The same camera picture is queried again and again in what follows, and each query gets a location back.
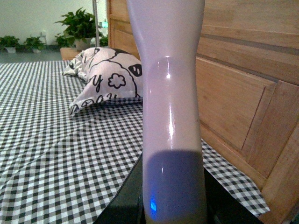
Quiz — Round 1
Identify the wooden plant stand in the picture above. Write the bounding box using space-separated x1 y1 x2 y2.
60 48 81 60

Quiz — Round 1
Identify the white brush handle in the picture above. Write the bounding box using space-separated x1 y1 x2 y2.
127 0 207 224

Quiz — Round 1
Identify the black white checkered bedsheet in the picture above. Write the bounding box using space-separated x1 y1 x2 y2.
0 60 271 224

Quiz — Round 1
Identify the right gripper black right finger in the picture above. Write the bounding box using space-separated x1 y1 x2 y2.
204 170 262 224

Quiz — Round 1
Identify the large potted green plant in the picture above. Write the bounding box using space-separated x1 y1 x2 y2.
55 8 103 51

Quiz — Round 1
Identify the small potted plant middle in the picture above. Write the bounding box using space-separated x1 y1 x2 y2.
24 36 45 53

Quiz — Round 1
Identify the wooden bed headboard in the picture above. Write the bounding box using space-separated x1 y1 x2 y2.
106 0 299 224

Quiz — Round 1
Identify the grey metal pole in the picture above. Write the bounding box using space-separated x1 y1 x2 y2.
93 0 100 47

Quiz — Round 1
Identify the cartoon print white pillow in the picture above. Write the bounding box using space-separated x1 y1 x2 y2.
63 47 143 116

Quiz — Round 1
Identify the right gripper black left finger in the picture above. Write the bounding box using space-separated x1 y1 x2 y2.
94 155 144 224

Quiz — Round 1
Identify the small potted plant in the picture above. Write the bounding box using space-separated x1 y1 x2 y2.
24 36 45 53
0 35 20 53

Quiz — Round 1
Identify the small potted plant far left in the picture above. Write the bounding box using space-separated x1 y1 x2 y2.
0 35 20 53

